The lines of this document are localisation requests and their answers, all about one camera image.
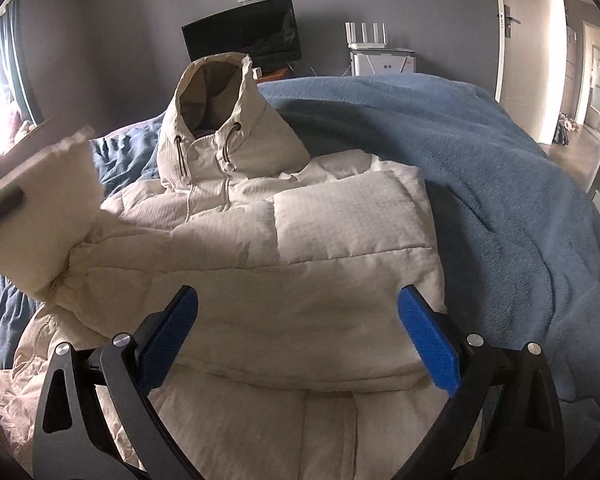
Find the cream puffer jacket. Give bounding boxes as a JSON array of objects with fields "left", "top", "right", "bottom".
[{"left": 0, "top": 53, "right": 446, "bottom": 479}]

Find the blue fleece blanket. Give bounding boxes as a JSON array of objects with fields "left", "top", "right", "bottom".
[{"left": 0, "top": 71, "right": 600, "bottom": 476}]

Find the white wifi router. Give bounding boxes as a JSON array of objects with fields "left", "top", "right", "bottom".
[{"left": 344, "top": 22, "right": 388, "bottom": 51}]

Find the black tv monitor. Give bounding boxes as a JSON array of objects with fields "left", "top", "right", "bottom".
[{"left": 182, "top": 0, "right": 302, "bottom": 72}]

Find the white door with handle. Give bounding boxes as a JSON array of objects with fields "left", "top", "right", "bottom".
[{"left": 495, "top": 0, "right": 567, "bottom": 145}]

